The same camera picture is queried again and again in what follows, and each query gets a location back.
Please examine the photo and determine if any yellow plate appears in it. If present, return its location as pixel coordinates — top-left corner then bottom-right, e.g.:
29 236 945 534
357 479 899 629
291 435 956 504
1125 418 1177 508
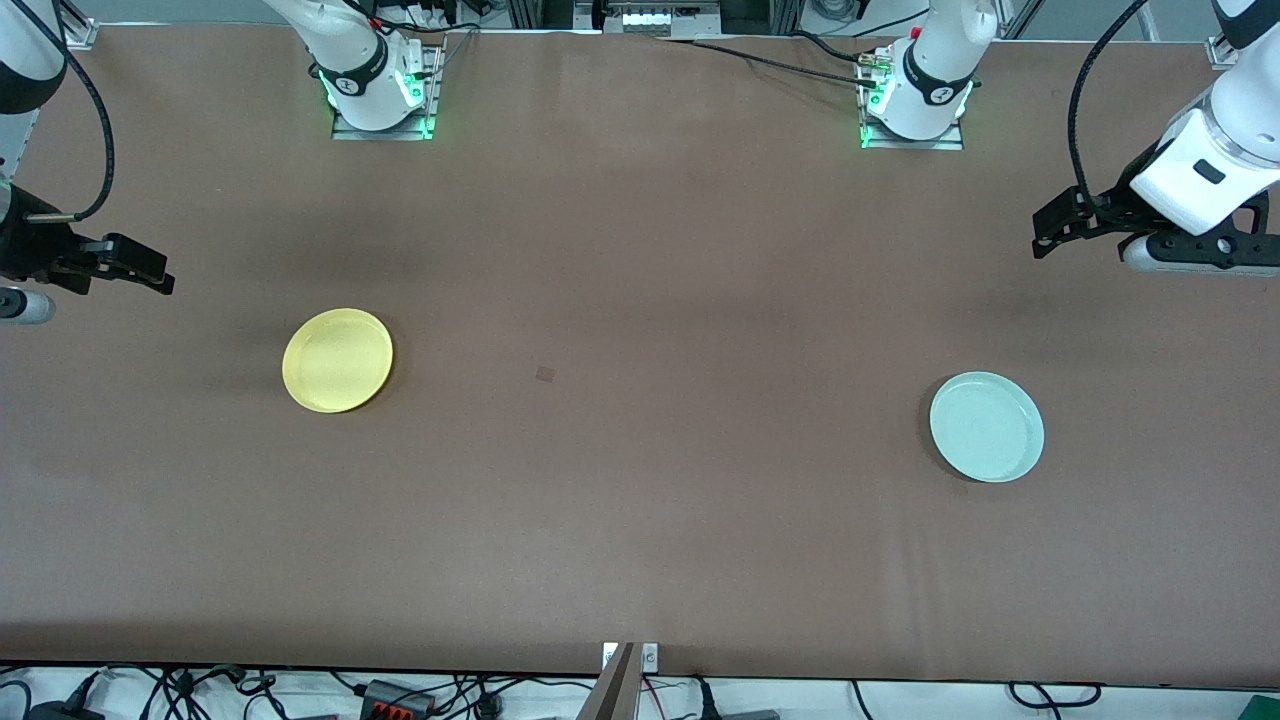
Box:
282 308 395 414

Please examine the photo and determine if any pale green plate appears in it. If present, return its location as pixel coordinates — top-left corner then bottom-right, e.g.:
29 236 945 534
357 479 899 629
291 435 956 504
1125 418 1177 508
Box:
929 371 1046 484

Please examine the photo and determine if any white terminal block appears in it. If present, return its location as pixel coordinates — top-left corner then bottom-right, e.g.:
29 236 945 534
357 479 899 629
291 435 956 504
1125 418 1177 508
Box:
620 10 701 37

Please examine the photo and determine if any black orange power strip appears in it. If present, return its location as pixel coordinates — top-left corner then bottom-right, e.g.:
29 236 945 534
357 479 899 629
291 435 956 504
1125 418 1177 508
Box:
362 680 437 719

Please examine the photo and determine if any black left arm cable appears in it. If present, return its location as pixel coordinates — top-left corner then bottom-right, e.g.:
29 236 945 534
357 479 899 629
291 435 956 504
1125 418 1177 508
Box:
1067 0 1151 206

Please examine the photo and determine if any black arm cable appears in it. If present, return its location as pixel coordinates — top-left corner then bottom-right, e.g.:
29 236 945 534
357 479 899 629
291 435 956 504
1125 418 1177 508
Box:
1067 0 1151 206
8 0 116 223

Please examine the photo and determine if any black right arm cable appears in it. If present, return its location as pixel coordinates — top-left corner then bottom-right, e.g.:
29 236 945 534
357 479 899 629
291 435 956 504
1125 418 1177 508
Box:
8 0 116 223

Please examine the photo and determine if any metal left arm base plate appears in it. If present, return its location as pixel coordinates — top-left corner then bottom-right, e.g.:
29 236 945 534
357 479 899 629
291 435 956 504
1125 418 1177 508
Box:
858 50 966 152

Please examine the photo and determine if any short black table cable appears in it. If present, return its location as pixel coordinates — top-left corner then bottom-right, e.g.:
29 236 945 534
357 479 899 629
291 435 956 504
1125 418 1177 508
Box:
788 30 873 65

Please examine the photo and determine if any long black table cable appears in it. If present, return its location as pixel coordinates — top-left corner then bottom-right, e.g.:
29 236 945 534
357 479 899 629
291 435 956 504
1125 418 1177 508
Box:
665 38 881 89

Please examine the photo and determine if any tangled black floor cable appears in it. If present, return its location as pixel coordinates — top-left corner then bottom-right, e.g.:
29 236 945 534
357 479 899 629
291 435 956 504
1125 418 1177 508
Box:
100 665 301 720

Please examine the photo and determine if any looped black floor cable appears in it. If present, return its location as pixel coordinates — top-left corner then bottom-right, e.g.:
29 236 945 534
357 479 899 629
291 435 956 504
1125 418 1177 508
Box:
1008 682 1103 711

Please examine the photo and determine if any brown wooden post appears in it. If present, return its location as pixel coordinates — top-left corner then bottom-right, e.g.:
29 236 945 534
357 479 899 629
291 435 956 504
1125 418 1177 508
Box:
578 643 642 720

